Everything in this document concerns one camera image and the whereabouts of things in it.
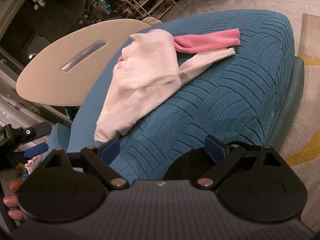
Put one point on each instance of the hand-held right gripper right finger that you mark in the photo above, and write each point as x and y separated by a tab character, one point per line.
214	147

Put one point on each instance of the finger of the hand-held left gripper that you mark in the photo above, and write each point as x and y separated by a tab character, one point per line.
40	128
36	150

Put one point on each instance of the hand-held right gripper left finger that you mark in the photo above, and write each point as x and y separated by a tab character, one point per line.
111	149

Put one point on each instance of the pink and white knit sweater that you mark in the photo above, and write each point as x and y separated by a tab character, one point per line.
147	62

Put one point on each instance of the person's left hand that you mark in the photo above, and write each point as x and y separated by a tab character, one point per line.
13	200

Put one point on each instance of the white tissue packet red print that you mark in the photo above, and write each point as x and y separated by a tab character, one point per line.
33	164

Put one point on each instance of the blue sofa cushion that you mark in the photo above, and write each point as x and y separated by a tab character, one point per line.
60	137

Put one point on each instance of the blue textured sofa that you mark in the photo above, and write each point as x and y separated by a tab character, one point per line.
225	100

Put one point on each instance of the cream oval table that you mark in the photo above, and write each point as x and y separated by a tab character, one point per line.
50	80

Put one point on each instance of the beige and yellow rug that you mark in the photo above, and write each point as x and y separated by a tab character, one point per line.
310	105

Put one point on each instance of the beige chair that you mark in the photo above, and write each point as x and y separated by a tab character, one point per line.
152	20

